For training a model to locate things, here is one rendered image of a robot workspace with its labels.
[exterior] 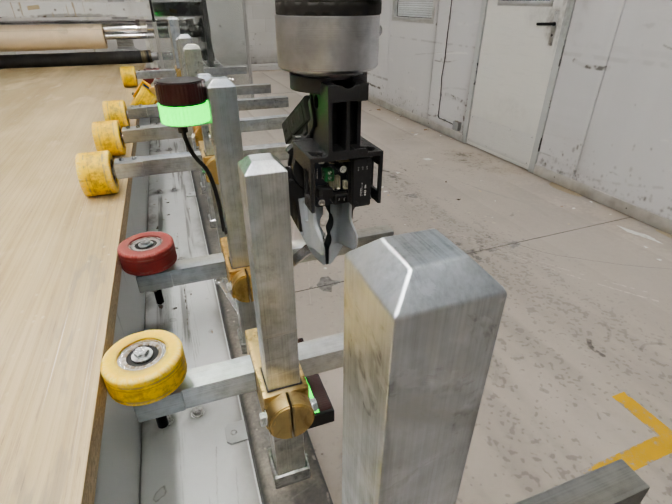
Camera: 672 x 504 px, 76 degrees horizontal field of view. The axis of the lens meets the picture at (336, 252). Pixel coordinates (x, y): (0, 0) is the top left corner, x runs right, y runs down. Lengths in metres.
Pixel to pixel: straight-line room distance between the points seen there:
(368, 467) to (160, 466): 0.62
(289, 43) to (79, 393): 0.37
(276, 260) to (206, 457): 0.44
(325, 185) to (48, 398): 0.33
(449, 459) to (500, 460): 1.39
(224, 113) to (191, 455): 0.51
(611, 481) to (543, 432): 1.18
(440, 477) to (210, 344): 0.78
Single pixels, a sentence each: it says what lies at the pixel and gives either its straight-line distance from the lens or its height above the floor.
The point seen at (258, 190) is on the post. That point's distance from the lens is 0.35.
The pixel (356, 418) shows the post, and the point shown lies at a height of 1.09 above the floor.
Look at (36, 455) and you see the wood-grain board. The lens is 0.46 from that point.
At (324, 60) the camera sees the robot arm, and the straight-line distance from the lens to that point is 0.38.
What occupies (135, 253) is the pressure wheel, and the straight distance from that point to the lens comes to 0.69.
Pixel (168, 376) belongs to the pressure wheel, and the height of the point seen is 0.90.
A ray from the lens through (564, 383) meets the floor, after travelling 1.87.
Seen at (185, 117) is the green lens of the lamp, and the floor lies 1.10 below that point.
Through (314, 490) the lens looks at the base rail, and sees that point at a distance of 0.61.
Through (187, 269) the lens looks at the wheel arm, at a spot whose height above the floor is 0.86.
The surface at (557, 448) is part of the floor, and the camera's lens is 1.65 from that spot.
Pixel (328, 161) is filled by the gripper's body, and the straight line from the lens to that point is 0.39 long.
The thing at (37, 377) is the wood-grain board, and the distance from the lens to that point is 0.53.
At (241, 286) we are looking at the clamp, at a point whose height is 0.85.
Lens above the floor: 1.22
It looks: 30 degrees down
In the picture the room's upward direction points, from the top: straight up
